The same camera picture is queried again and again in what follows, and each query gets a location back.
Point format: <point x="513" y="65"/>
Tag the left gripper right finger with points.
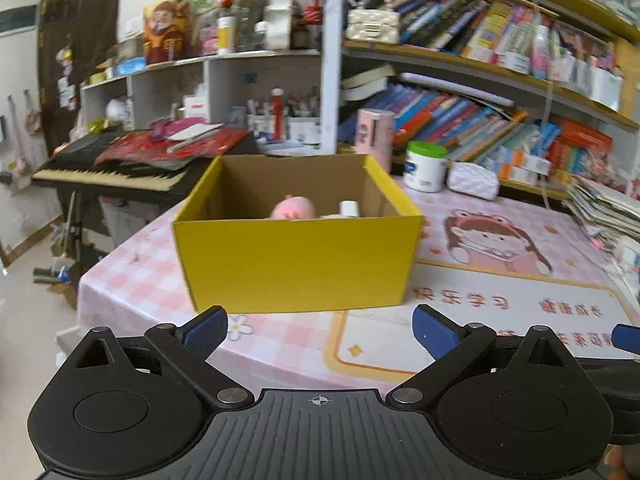
<point x="455" y="350"/>

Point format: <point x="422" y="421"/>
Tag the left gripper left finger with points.
<point x="185" y="350"/>

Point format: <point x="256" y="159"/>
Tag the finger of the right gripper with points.
<point x="626" y="337"/>

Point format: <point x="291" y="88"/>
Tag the white charger plug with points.
<point x="349" y="209"/>

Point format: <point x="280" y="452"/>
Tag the pink plush bird toy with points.
<point x="294" y="208"/>

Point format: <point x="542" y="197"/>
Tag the stack of paper books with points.
<point x="607" y="216"/>

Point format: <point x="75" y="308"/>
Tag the yellow cardboard box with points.
<point x="234" y="256"/>

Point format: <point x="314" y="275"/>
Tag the white quilted pearl purse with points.
<point x="473" y="180"/>

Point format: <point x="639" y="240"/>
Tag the white jar green lid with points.
<point x="425" y="166"/>

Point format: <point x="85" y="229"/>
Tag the lower orange white box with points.
<point x="514" y="173"/>

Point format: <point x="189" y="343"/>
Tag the orange white box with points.
<point x="520" y="159"/>
<point x="514" y="173"/>

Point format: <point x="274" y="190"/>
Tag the upper orange white box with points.
<point x="520" y="159"/>

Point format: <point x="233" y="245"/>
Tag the red dictionary box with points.
<point x="582" y="136"/>

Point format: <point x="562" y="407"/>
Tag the red packets pile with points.
<point x="172" y="148"/>

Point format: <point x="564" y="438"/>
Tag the black electronic keyboard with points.
<point x="131" y="166"/>

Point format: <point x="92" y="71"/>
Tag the pink cylindrical humidifier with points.
<point x="375" y="135"/>

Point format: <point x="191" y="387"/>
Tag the white pen holder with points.
<point x="605" y="88"/>

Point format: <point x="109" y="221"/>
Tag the white cubby shelf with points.
<point x="208" y="86"/>

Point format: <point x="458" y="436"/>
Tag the red santa pen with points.
<point x="277" y="114"/>

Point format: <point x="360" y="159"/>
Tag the white wooden bookshelf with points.
<point x="468" y="72"/>

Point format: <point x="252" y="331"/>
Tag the white yellow label bottle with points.
<point x="226" y="34"/>

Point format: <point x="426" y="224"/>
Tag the fortune god figure box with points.
<point x="166" y="31"/>

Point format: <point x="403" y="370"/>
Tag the white ribbon roll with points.
<point x="278" y="17"/>

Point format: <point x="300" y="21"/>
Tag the dark wooden door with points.
<point x="73" y="37"/>

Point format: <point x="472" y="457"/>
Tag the cream pearl handle handbag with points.
<point x="380" y="25"/>

